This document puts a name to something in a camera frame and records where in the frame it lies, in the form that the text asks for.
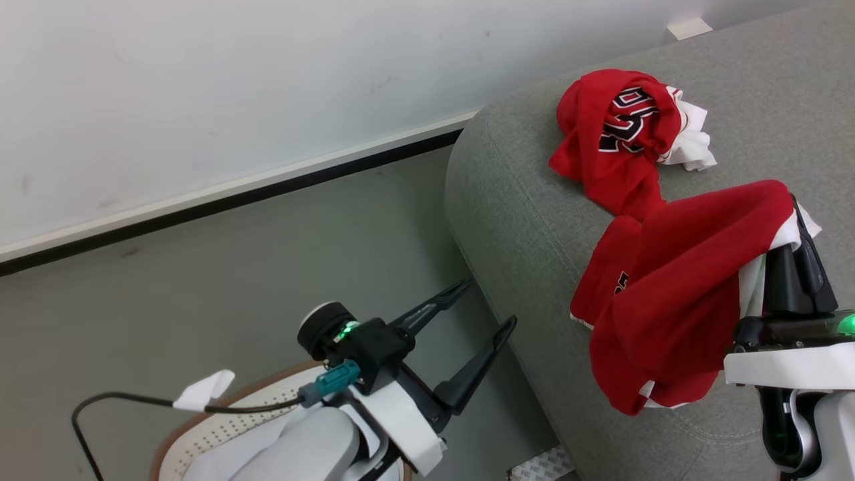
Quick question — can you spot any white perforated basket brown rim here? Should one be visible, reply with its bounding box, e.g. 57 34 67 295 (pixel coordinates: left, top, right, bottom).
150 361 415 481

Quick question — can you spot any black cable with teal plug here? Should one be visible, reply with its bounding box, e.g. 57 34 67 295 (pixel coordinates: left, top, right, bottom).
71 361 363 481

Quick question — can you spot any white wall box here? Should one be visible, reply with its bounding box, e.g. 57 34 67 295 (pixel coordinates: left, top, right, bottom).
666 17 714 42

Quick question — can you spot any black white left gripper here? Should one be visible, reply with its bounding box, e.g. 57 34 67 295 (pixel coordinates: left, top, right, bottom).
326 279 518 477

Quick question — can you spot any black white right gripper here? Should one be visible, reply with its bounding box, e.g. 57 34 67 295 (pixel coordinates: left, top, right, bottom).
724 194 855 390

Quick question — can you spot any white perforated plate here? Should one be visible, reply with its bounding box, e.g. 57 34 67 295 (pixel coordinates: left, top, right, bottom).
506 446 576 481

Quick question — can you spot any dark wall baseboard strip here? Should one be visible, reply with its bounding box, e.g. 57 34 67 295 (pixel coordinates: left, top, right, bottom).
0 128 465 278

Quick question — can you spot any red jersey with black lettering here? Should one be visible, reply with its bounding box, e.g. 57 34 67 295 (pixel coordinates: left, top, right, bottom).
549 68 719 221

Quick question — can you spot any white paper cable tag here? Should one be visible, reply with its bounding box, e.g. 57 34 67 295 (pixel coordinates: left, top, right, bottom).
172 369 236 412

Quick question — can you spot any red garment with white trim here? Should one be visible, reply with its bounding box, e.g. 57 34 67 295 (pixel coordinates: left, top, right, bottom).
570 179 822 416

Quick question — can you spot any grey fabric sofa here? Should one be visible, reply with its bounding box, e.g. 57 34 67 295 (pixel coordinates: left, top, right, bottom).
444 0 855 481

